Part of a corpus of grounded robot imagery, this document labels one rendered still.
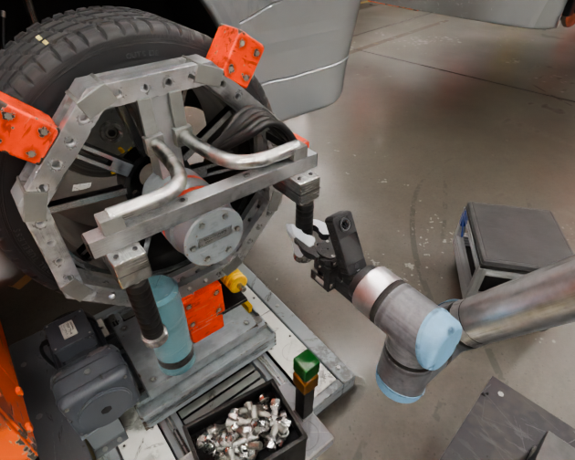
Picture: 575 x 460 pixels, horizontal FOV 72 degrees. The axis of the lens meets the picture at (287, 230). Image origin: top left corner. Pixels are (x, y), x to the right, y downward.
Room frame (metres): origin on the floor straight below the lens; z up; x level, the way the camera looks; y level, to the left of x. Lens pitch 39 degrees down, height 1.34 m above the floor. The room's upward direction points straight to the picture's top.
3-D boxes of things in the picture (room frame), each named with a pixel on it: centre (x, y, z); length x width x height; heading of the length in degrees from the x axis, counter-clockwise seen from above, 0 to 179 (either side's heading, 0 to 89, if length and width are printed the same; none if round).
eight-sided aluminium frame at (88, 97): (0.71, 0.24, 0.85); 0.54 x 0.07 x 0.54; 128
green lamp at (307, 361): (0.43, -0.04, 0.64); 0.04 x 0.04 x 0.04; 38
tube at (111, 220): (0.55, 0.25, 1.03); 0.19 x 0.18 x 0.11; 38
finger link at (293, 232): (0.60, -0.02, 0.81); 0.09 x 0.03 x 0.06; 46
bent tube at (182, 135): (0.68, 0.09, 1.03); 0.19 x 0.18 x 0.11; 38
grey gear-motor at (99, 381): (0.67, 0.60, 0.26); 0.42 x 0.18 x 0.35; 38
